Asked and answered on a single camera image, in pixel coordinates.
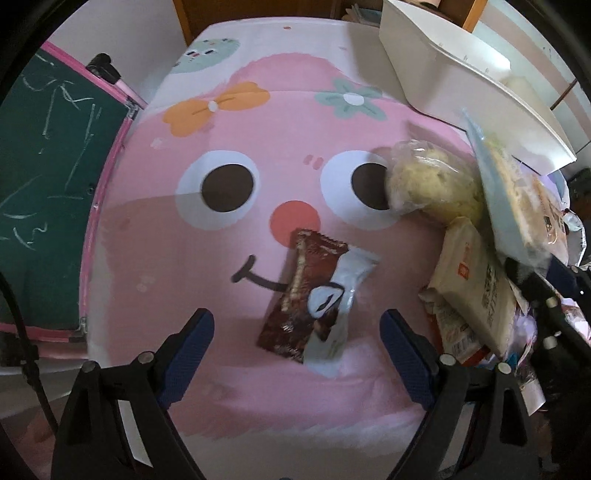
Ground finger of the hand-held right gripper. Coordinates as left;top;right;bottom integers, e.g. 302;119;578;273
504;256;591;352
551;264;591;301

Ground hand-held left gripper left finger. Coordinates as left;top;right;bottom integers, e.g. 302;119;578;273
51;308;216;480

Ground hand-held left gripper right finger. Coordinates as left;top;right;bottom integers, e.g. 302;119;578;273
379;308;541;480

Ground brown chocolate wafer packet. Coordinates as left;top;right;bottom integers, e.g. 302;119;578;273
256;228;349;365

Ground large clear cracker bag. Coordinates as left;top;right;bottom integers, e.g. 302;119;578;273
462;108;571;273

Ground white grey snack packet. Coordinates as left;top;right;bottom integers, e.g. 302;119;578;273
302;244;382;379

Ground white plastic tray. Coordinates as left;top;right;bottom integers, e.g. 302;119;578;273
379;0;578;174

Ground silver foil packet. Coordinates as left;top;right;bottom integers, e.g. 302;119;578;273
561;210;591;268

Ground orange snack packet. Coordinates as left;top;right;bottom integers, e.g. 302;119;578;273
419;288;495;365

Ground beige snack packet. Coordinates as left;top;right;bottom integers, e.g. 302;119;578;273
419;216;520;361

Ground crumpled clear plastic wrapper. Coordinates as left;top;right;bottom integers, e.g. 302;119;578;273
501;351;548;416

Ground pink cartoon face blanket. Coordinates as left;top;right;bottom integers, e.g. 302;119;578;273
81;21;568;480

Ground clear bag of yellow pastry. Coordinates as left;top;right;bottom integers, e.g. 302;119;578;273
384;140;485;225

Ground black easel clamp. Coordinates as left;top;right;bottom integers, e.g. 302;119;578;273
85;53;123;86

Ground stacked papers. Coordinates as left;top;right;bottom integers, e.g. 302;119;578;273
342;2;384;26

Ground black cable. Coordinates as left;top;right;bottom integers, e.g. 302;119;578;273
0;272;58;430

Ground green chalkboard with pink frame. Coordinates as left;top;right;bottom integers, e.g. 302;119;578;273
0;41;148;344

